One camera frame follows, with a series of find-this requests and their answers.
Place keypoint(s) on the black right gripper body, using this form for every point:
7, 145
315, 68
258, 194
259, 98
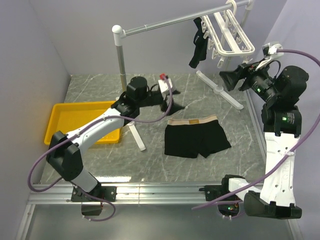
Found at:
258, 80

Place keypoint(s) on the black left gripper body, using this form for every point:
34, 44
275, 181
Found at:
153, 98

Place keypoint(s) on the black underwear with beige waistband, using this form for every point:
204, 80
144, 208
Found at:
188, 138

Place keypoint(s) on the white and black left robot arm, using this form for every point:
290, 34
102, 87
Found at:
66, 150

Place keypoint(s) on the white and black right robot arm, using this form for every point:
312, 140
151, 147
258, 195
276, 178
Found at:
282, 126

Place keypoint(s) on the white clip hanger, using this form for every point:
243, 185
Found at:
231, 41

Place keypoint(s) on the black garment on hanger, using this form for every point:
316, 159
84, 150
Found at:
201, 43

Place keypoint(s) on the yellow plastic tray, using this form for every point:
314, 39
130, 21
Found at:
67, 117

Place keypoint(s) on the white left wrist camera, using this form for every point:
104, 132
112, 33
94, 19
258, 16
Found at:
164, 87

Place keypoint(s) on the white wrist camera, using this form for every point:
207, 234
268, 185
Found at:
271, 52
164, 87

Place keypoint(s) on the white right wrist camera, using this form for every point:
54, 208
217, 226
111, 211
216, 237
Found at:
271, 52

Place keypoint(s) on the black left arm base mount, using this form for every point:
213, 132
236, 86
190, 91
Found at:
102, 192

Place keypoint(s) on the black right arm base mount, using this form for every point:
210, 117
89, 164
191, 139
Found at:
212, 192

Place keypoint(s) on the aluminium rail frame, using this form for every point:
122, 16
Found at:
155, 192

